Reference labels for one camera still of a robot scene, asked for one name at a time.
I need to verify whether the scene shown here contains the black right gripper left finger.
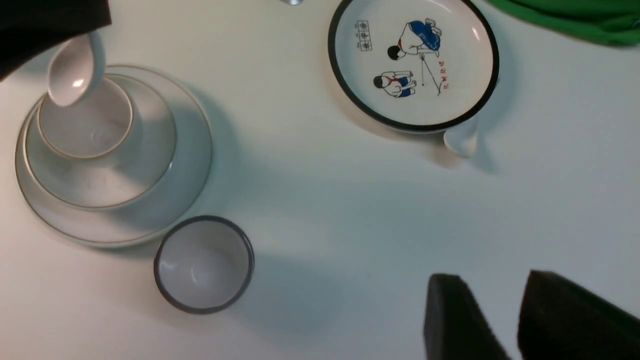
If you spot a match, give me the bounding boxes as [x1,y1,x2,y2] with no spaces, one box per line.
[423,273,510,360]

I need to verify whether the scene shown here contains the green cloth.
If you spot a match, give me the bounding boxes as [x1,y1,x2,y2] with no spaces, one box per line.
[489,0,640,47]

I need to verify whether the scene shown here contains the pale celadon small cup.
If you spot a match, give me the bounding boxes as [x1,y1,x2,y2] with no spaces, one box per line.
[38,77,135,160]

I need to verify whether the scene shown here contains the white bicycle print cup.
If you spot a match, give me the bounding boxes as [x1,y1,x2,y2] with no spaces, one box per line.
[153,215,255,315]

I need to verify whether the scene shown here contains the illustrated black-rimmed plate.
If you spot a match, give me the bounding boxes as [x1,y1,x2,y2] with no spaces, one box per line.
[327,0,500,133]

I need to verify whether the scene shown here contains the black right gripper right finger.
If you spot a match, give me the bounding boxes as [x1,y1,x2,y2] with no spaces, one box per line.
[517,269,640,360]

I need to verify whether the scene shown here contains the white ceramic soup spoon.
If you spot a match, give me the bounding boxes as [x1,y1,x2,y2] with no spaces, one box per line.
[47,30,106,107]

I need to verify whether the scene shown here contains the pale celadon medium bowl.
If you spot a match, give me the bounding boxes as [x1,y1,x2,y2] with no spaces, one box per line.
[25,74,178,210]

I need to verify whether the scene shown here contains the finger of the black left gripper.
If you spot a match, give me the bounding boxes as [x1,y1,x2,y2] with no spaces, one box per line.
[0,0,112,80]

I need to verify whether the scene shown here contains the pale celadon large plate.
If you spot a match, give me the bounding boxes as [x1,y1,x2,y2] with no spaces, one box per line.
[14,64,213,248]

